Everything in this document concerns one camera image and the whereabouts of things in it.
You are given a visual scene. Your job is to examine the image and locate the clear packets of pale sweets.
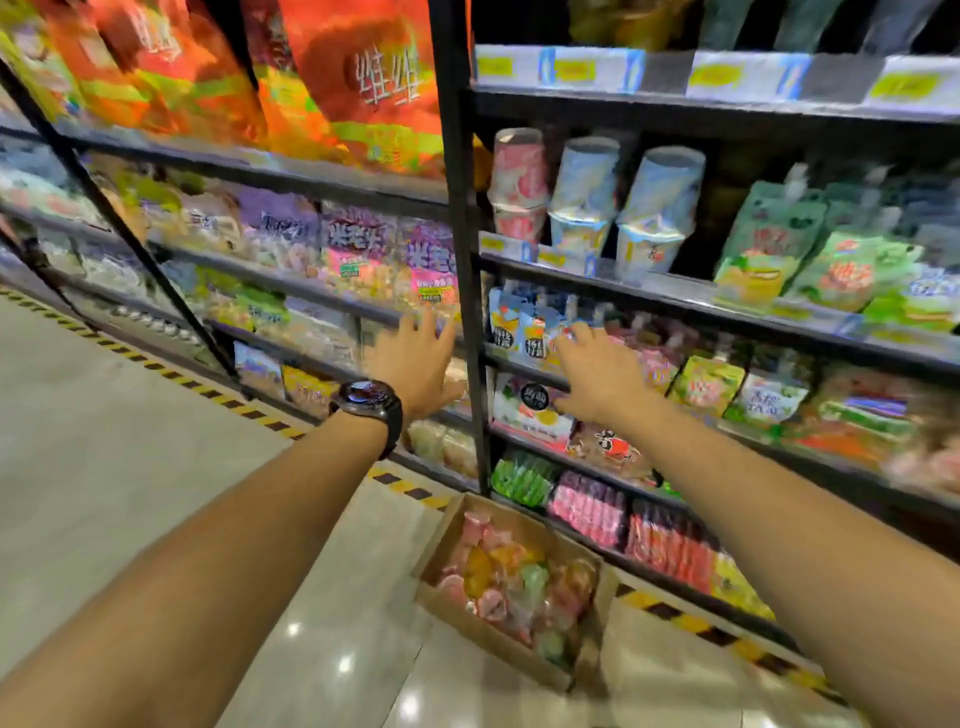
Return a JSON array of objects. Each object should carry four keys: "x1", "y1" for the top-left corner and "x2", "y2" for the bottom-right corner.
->
[{"x1": 407, "y1": 418, "x2": 480, "y2": 483}]

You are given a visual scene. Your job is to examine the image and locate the purple pink snack bag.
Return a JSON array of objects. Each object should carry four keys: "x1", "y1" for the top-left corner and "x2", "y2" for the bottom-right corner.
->
[
  {"x1": 321, "y1": 206, "x2": 400, "y2": 303},
  {"x1": 396, "y1": 219, "x2": 460, "y2": 310}
]

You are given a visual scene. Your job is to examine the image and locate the purple white snack bag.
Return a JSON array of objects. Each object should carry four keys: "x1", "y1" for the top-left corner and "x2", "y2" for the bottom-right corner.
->
[{"x1": 238, "y1": 187, "x2": 325, "y2": 276}]

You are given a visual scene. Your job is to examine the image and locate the orange green snack bags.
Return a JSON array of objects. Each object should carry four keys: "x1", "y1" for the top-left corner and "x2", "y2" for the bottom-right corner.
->
[{"x1": 786, "y1": 366, "x2": 920, "y2": 468}]

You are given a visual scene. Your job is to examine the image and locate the black metal shelf rack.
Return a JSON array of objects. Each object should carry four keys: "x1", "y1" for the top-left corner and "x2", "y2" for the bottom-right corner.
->
[
  {"x1": 429, "y1": 0, "x2": 960, "y2": 655},
  {"x1": 0, "y1": 58, "x2": 481, "y2": 496}
]

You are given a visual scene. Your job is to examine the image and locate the row of blue white cartons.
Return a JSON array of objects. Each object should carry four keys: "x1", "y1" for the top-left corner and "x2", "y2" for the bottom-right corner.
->
[{"x1": 487, "y1": 287, "x2": 575, "y2": 370}]

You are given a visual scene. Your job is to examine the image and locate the person's right forearm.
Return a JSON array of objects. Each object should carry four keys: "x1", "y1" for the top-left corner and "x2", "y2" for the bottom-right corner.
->
[{"x1": 618, "y1": 391, "x2": 960, "y2": 728}]

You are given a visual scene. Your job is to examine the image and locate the row of small white bottles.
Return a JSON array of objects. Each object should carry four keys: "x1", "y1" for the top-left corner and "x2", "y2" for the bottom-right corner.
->
[{"x1": 111, "y1": 302, "x2": 205, "y2": 348}]

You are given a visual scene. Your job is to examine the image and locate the person's right hand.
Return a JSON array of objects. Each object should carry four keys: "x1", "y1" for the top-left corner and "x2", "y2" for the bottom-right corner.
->
[{"x1": 551, "y1": 322, "x2": 664, "y2": 435}]

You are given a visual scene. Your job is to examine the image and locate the pink snack packets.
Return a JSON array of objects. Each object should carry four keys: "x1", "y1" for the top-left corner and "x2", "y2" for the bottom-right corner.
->
[{"x1": 606, "y1": 321, "x2": 682, "y2": 396}]

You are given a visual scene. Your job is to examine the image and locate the green yellow snack packet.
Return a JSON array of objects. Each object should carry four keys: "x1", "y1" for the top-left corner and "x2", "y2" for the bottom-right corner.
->
[{"x1": 666, "y1": 352, "x2": 748, "y2": 419}]

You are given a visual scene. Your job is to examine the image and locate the large orange snack bag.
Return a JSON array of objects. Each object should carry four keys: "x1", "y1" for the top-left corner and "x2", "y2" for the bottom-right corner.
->
[
  {"x1": 240, "y1": 0, "x2": 354, "y2": 164},
  {"x1": 30, "y1": 0, "x2": 155, "y2": 130},
  {"x1": 277, "y1": 0, "x2": 449, "y2": 179},
  {"x1": 88, "y1": 0, "x2": 269, "y2": 149}
]

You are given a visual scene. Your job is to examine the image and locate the yellow green candy bag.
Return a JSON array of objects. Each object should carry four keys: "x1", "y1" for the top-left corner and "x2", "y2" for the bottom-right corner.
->
[{"x1": 88, "y1": 156, "x2": 183, "y2": 243}]

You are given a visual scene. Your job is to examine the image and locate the row of green spouted pouches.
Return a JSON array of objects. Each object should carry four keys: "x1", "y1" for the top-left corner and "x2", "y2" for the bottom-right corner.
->
[{"x1": 711, "y1": 161, "x2": 960, "y2": 336}]

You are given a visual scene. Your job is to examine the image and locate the pile of colourful jelly cups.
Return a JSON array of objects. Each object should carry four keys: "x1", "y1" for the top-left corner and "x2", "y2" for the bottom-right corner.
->
[{"x1": 436, "y1": 510, "x2": 600, "y2": 670}]

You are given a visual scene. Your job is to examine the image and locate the pale pink snack bags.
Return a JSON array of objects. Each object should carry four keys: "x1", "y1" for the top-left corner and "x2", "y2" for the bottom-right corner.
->
[{"x1": 883, "y1": 401, "x2": 960, "y2": 495}]

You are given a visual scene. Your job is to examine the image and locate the yellow green snack bag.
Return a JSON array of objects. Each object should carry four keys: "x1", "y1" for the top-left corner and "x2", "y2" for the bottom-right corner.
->
[{"x1": 0, "y1": 0, "x2": 85, "y2": 123}]

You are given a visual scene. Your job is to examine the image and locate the brown cardboard box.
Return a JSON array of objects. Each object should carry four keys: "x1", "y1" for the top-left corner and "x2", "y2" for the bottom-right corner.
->
[{"x1": 411, "y1": 492, "x2": 621, "y2": 694}]

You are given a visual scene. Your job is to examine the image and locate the beige snack bag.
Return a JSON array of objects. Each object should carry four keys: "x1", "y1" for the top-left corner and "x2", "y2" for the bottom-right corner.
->
[{"x1": 178, "y1": 191, "x2": 246, "y2": 255}]

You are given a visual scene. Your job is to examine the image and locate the row of red stick packs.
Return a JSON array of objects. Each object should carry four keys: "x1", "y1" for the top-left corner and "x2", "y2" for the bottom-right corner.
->
[{"x1": 624, "y1": 501, "x2": 719, "y2": 596}]

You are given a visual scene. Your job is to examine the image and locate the person's left forearm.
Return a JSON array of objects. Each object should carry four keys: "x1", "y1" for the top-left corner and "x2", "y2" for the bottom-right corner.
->
[{"x1": 0, "y1": 408, "x2": 391, "y2": 728}]

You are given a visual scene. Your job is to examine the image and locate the row of yellow stick packs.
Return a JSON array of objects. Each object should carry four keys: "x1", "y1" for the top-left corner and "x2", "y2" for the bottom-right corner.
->
[{"x1": 708, "y1": 551, "x2": 776, "y2": 622}]

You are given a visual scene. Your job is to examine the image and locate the white green snack packet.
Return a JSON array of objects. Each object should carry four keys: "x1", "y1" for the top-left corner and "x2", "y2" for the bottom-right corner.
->
[{"x1": 723, "y1": 367, "x2": 813, "y2": 430}]

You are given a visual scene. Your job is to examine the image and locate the black wristwatch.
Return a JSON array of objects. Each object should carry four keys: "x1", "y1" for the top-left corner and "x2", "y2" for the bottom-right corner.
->
[{"x1": 328, "y1": 378, "x2": 406, "y2": 461}]

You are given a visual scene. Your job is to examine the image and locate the green yellow snack packets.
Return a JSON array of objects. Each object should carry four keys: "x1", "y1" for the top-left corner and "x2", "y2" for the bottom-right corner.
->
[{"x1": 196, "y1": 271, "x2": 292, "y2": 336}]

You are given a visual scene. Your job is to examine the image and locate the white snack packets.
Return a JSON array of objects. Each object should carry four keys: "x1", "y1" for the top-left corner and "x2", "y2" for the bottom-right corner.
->
[{"x1": 73, "y1": 238, "x2": 153, "y2": 299}]

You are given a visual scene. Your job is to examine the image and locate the row of green stick packs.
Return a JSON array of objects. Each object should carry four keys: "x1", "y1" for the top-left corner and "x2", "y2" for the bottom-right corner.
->
[{"x1": 490, "y1": 450, "x2": 561, "y2": 509}]

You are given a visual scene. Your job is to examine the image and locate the brown red snack packet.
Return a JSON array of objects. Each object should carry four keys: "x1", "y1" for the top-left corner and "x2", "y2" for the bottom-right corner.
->
[{"x1": 568, "y1": 422, "x2": 660, "y2": 483}]

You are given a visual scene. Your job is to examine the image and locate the stack of blue paper cups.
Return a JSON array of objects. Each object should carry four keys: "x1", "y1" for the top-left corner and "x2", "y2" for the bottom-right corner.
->
[
  {"x1": 613, "y1": 145, "x2": 708, "y2": 285},
  {"x1": 547, "y1": 135, "x2": 621, "y2": 258}
]

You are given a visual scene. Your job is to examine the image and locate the stack of pink paper cups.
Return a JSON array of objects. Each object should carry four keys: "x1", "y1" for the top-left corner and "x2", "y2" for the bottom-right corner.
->
[{"x1": 487, "y1": 127, "x2": 554, "y2": 243}]

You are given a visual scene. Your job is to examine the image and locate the clear plastic snack packets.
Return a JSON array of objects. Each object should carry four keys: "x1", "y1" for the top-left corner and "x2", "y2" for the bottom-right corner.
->
[{"x1": 283, "y1": 298, "x2": 363, "y2": 370}]

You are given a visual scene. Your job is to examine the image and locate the yellow black floor tape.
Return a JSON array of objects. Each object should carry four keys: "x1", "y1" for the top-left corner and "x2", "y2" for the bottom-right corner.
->
[{"x1": 0, "y1": 285, "x2": 849, "y2": 706}]

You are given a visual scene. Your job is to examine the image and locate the row of dark snack bags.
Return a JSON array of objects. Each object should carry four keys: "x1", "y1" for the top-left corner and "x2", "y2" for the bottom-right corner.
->
[{"x1": 566, "y1": 0, "x2": 960, "y2": 57}]

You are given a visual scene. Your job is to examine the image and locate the blue snack packet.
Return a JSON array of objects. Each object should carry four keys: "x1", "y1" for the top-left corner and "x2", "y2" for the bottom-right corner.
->
[{"x1": 232, "y1": 341, "x2": 286, "y2": 400}]

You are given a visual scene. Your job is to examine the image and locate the white packet with black circle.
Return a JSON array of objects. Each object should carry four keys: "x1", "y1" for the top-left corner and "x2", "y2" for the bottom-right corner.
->
[{"x1": 491, "y1": 372, "x2": 576, "y2": 453}]

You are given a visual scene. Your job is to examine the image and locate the row of pale snack packets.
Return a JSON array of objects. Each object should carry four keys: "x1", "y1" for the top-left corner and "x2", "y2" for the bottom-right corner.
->
[{"x1": 0, "y1": 141, "x2": 102, "y2": 228}]

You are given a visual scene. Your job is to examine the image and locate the white price label strip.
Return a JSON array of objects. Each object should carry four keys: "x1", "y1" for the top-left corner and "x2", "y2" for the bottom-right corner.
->
[
  {"x1": 478, "y1": 231, "x2": 599, "y2": 280},
  {"x1": 684, "y1": 49, "x2": 813, "y2": 104},
  {"x1": 861, "y1": 55, "x2": 960, "y2": 115},
  {"x1": 474, "y1": 43, "x2": 648, "y2": 96}
]

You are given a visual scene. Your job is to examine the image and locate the person's left hand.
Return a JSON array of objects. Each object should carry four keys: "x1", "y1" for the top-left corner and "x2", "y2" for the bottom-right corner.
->
[{"x1": 363, "y1": 307, "x2": 469, "y2": 445}]

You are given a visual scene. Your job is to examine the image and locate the row of pink stick packs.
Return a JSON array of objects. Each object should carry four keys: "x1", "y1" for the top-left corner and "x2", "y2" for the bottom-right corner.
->
[{"x1": 546, "y1": 471, "x2": 630, "y2": 551}]

